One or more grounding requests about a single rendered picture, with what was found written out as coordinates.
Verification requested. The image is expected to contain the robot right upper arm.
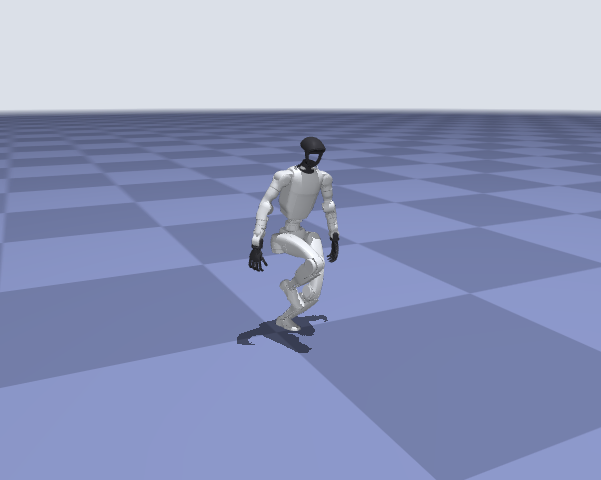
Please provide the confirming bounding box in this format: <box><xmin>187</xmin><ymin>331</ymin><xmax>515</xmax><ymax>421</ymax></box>
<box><xmin>259</xmin><ymin>170</ymin><xmax>293</xmax><ymax>215</ymax></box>

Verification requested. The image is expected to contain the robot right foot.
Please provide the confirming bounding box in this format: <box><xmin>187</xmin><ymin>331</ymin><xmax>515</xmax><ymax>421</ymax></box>
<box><xmin>280</xmin><ymin>279</ymin><xmax>305</xmax><ymax>310</ymax></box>

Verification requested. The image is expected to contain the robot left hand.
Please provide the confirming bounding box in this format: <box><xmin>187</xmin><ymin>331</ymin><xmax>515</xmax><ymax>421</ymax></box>
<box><xmin>326</xmin><ymin>232</ymin><xmax>339</xmax><ymax>262</ymax></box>

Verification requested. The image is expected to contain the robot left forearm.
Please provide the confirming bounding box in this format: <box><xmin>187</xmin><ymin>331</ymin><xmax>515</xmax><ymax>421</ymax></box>
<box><xmin>325</xmin><ymin>201</ymin><xmax>340</xmax><ymax>239</ymax></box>

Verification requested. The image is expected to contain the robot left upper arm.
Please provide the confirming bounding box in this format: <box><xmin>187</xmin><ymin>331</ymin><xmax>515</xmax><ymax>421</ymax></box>
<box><xmin>321</xmin><ymin>171</ymin><xmax>334</xmax><ymax>213</ymax></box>

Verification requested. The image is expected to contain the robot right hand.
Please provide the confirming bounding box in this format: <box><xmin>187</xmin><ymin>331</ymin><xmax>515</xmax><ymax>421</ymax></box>
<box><xmin>249</xmin><ymin>238</ymin><xmax>268</xmax><ymax>272</ymax></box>

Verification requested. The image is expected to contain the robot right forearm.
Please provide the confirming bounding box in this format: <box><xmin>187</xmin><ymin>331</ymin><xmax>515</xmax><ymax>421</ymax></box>
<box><xmin>252</xmin><ymin>202</ymin><xmax>270</xmax><ymax>246</ymax></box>

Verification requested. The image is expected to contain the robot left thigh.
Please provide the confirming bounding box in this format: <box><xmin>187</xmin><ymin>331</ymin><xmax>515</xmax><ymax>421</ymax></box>
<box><xmin>302</xmin><ymin>231</ymin><xmax>324</xmax><ymax>300</ymax></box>

